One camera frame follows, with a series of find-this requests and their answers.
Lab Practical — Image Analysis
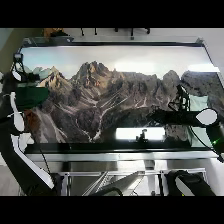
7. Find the pale green T-shirt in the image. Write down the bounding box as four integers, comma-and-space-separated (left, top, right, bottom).
188, 94, 210, 113

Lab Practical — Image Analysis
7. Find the dark green garment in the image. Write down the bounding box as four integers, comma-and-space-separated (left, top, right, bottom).
15, 85, 50, 110

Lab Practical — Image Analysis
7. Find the silver frame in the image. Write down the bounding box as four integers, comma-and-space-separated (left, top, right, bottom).
23, 149, 224, 197

